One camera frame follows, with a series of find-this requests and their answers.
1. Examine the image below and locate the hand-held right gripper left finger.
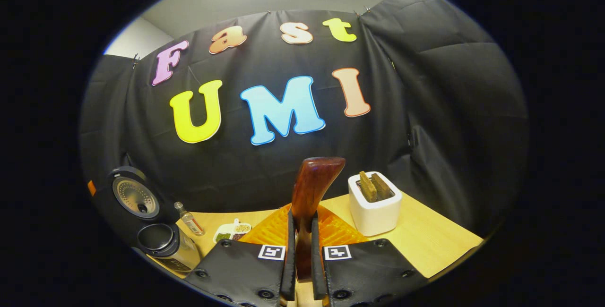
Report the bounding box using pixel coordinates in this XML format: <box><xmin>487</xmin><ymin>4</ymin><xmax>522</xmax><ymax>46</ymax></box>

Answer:
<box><xmin>183</xmin><ymin>202</ymin><xmax>297</xmax><ymax>307</ymax></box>

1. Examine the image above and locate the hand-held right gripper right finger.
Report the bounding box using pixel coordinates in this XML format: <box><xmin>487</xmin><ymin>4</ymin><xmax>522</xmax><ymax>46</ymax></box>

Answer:
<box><xmin>310</xmin><ymin>204</ymin><xmax>429</xmax><ymax>307</ymax></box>

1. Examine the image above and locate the black backdrop cloth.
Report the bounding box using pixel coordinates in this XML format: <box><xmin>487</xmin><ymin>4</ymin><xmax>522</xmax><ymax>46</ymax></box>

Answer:
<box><xmin>79</xmin><ymin>0</ymin><xmax>529</xmax><ymax>251</ymax></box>

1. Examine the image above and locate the white divided seasoning dish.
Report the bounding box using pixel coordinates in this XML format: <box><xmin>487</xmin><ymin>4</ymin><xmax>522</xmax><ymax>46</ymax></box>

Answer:
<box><xmin>213</xmin><ymin>219</ymin><xmax>252</xmax><ymax>244</ymax></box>

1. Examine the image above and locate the white toaster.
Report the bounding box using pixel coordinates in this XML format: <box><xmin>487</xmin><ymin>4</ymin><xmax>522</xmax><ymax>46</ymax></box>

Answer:
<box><xmin>348</xmin><ymin>171</ymin><xmax>403</xmax><ymax>237</ymax></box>

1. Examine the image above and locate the small clear glass bottle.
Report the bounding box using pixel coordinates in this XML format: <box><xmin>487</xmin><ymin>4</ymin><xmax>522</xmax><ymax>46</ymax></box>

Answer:
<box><xmin>173</xmin><ymin>202</ymin><xmax>206</xmax><ymax>237</ymax></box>

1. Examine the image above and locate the brown wooden spoon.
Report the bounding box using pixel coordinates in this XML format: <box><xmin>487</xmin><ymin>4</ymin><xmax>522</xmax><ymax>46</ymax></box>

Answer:
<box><xmin>291</xmin><ymin>157</ymin><xmax>346</xmax><ymax>281</ymax></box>

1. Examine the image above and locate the brown toast slice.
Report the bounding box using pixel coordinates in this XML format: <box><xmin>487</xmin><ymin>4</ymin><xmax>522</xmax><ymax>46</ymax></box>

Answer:
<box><xmin>359</xmin><ymin>171</ymin><xmax>378</xmax><ymax>203</ymax></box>
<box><xmin>370</xmin><ymin>173</ymin><xmax>394</xmax><ymax>200</ymax></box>

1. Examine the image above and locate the dark grey rice cooker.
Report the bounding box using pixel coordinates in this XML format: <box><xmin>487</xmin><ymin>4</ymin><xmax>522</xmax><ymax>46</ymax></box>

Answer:
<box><xmin>105</xmin><ymin>166</ymin><xmax>202</xmax><ymax>273</ymax></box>

